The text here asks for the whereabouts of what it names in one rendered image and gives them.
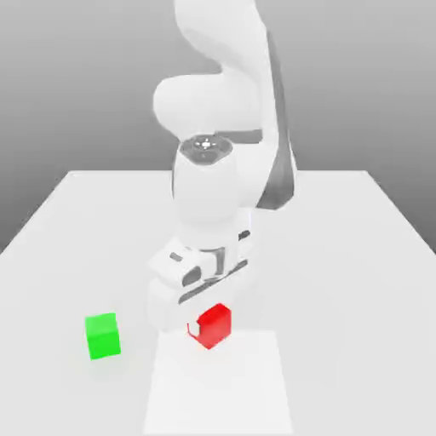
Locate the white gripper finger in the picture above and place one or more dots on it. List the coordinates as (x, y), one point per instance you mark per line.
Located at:
(192, 327)

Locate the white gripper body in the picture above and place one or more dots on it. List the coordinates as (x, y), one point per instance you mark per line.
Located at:
(170, 308)

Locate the small red cube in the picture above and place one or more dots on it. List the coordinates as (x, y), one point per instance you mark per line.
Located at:
(215, 325)

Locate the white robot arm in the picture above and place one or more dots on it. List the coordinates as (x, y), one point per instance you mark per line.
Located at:
(207, 190)

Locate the small green cube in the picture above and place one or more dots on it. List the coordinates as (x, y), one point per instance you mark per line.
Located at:
(103, 337)

